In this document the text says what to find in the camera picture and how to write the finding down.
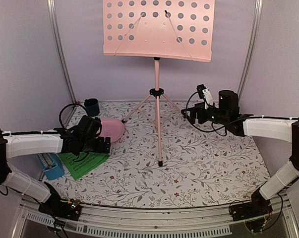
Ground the dark blue cup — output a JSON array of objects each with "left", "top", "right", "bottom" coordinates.
[{"left": 84, "top": 98, "right": 100, "bottom": 117}]

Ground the floral table mat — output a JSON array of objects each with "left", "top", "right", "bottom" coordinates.
[{"left": 51, "top": 102, "right": 270, "bottom": 208}]

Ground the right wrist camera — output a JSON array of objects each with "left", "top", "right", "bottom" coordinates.
[{"left": 196, "top": 84, "right": 214, "bottom": 109}]

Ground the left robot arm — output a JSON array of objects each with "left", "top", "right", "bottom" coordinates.
[{"left": 0, "top": 116, "right": 111, "bottom": 215}]

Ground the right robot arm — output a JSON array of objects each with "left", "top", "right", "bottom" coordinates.
[{"left": 241, "top": 90, "right": 299, "bottom": 203}]

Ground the pink music stand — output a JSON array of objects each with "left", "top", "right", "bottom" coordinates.
[{"left": 103, "top": 0, "right": 216, "bottom": 153}]

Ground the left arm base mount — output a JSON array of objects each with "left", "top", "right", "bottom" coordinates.
[{"left": 38, "top": 198, "right": 82, "bottom": 221}]

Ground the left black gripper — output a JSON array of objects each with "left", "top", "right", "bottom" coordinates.
[{"left": 80, "top": 136, "right": 111, "bottom": 153}]

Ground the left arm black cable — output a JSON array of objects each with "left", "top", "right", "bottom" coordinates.
[{"left": 59, "top": 103, "right": 88, "bottom": 129}]

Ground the blue melodica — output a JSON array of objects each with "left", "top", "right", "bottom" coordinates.
[{"left": 37, "top": 153, "right": 64, "bottom": 180}]

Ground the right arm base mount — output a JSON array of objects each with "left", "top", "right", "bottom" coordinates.
[{"left": 229, "top": 189, "right": 273, "bottom": 233}]

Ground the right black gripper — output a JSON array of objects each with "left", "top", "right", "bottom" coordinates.
[{"left": 181, "top": 102, "right": 229, "bottom": 125}]

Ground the green sheet music stack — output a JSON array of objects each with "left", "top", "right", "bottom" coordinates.
[{"left": 58, "top": 152, "right": 110, "bottom": 181}]

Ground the aluminium frame post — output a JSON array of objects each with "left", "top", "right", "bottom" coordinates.
[
  {"left": 237, "top": 0, "right": 263, "bottom": 100},
  {"left": 47, "top": 0, "right": 76, "bottom": 103}
]

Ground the left aluminium frame post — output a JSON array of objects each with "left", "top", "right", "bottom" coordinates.
[{"left": 47, "top": 0, "right": 76, "bottom": 103}]

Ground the pink plate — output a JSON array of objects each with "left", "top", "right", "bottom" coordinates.
[{"left": 100, "top": 118, "right": 125, "bottom": 143}]

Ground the right aluminium frame post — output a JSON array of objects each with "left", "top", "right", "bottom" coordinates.
[{"left": 237, "top": 0, "right": 263, "bottom": 100}]

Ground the front aluminium rail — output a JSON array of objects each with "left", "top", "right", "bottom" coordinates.
[{"left": 12, "top": 194, "right": 299, "bottom": 238}]

